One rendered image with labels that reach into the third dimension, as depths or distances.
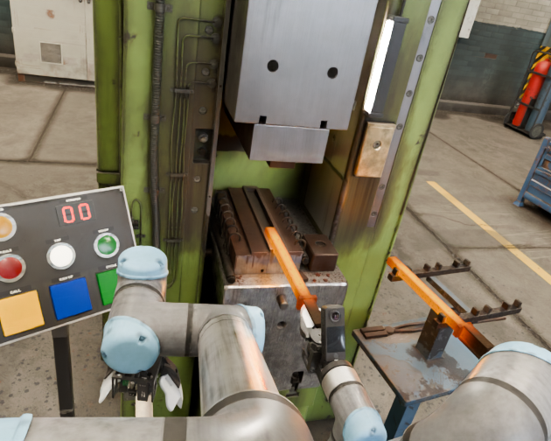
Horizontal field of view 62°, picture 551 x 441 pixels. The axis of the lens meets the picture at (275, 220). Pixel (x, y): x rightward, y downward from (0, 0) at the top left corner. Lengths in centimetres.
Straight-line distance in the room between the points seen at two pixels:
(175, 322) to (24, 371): 177
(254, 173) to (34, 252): 91
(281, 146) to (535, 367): 76
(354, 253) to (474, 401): 105
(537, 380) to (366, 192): 94
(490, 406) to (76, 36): 617
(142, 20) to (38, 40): 535
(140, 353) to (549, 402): 52
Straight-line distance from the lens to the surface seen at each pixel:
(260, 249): 134
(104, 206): 114
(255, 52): 111
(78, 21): 642
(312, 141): 121
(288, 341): 150
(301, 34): 113
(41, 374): 237
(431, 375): 155
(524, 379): 69
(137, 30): 122
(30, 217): 110
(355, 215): 154
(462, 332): 131
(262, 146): 118
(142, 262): 73
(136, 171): 132
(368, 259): 168
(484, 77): 908
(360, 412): 91
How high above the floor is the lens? 170
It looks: 28 degrees down
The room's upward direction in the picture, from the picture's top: 10 degrees clockwise
